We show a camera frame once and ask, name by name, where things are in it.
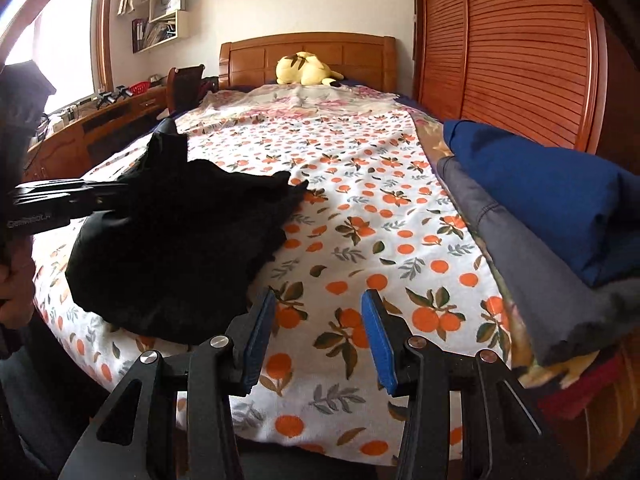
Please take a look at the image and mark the black double-breasted coat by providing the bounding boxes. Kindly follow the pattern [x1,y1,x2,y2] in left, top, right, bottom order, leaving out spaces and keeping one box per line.
[65,118,308,344]

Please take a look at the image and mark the person's left hand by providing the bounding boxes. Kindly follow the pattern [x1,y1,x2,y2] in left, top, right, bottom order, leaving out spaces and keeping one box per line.
[0,244,35,330]

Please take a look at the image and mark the long wooden desk cabinet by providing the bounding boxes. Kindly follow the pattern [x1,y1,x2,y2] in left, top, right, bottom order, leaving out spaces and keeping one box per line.
[23,86,166,182]

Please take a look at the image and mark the grey folded garment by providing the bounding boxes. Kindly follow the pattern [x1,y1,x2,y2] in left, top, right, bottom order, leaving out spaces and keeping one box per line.
[436,156,639,366]

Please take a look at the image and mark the red basket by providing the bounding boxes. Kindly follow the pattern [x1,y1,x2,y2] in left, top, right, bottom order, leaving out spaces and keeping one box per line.
[129,80,151,96]

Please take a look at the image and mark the wooden chair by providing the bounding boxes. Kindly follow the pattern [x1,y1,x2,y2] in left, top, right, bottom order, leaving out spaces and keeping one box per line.
[166,64,219,115]

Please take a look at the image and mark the pink floral blanket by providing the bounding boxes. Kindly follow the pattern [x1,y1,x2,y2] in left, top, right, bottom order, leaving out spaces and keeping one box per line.
[193,84,400,122]

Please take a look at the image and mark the blue folded garment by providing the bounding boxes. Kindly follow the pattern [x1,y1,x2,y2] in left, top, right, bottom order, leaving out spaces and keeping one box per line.
[444,120,639,286]

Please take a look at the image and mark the orange print bed sheet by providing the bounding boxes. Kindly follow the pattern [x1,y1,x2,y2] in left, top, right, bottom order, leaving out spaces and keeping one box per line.
[34,103,511,466]

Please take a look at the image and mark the yellow plush toy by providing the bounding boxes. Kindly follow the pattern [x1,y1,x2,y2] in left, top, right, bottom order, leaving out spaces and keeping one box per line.
[276,51,344,87]

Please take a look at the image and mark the wooden bed headboard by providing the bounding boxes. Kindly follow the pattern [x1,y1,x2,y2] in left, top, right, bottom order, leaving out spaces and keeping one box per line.
[218,31,399,94]

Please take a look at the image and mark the wooden louvered wardrobe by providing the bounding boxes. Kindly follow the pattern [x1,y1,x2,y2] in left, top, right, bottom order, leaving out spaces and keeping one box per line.
[413,0,608,153]

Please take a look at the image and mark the window with wooden frame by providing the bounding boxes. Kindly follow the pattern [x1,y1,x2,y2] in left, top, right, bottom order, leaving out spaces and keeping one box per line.
[4,0,113,114]

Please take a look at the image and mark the white wall shelf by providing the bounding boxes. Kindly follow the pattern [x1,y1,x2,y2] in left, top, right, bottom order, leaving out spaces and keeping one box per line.
[131,0,189,54]

